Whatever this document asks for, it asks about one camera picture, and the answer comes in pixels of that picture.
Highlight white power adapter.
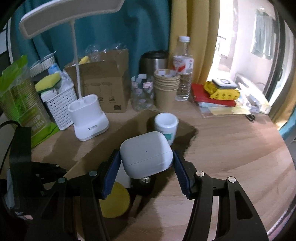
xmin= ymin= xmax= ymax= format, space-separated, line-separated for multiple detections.
xmin=115 ymin=162 xmax=131 ymax=189

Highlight brown lamp packaging box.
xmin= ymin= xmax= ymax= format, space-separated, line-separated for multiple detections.
xmin=64 ymin=48 xmax=132 ymax=114

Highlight white perforated plastic basket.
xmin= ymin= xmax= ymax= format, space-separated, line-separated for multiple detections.
xmin=41 ymin=86 xmax=77 ymax=131

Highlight cardboard box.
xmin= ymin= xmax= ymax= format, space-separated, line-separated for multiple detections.
xmin=41 ymin=110 xmax=198 ymax=240

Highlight green paper cup package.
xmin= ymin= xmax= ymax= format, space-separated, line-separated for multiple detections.
xmin=1 ymin=55 xmax=60 ymax=148

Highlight red book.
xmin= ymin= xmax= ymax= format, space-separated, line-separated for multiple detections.
xmin=191 ymin=83 xmax=236 ymax=107

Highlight white scale device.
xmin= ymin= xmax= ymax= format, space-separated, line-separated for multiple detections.
xmin=212 ymin=78 xmax=237 ymax=89

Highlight black car key with keys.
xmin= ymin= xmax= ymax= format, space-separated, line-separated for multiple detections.
xmin=129 ymin=176 xmax=157 ymax=218

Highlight yellow green sponge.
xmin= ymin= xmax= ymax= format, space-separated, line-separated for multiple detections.
xmin=35 ymin=72 xmax=61 ymax=92

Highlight white desk lamp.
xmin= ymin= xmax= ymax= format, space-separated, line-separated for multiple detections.
xmin=18 ymin=0 xmax=126 ymax=142

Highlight yellow curtain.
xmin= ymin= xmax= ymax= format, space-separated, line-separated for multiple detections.
xmin=168 ymin=0 xmax=220 ymax=84

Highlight white earbuds case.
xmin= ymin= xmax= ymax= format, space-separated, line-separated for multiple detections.
xmin=120 ymin=131 xmax=173 ymax=179

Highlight yellow snack package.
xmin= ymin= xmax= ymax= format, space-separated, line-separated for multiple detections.
xmin=204 ymin=81 xmax=240 ymax=100

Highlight hanging clothes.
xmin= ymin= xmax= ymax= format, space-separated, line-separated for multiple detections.
xmin=252 ymin=9 xmax=276 ymax=60

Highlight yellow lid can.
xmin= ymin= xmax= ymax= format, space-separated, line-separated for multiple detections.
xmin=99 ymin=181 xmax=130 ymax=218

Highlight clear water bottle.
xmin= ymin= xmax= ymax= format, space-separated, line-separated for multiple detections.
xmin=173 ymin=36 xmax=194 ymax=101

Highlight clear patterned glass jar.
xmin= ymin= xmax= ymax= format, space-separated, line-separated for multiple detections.
xmin=131 ymin=74 xmax=154 ymax=111

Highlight stainless steel thermos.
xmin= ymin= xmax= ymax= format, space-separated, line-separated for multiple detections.
xmin=138 ymin=50 xmax=169 ymax=76

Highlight white pill bottle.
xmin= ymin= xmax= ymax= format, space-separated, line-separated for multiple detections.
xmin=154 ymin=113 xmax=179 ymax=146

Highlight black scissors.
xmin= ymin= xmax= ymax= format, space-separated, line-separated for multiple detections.
xmin=245 ymin=114 xmax=255 ymax=122

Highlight teal curtain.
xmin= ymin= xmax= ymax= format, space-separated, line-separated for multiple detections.
xmin=11 ymin=1 xmax=171 ymax=76

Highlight stack of brown paper cups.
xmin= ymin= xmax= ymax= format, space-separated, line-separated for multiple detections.
xmin=154 ymin=69 xmax=181 ymax=111

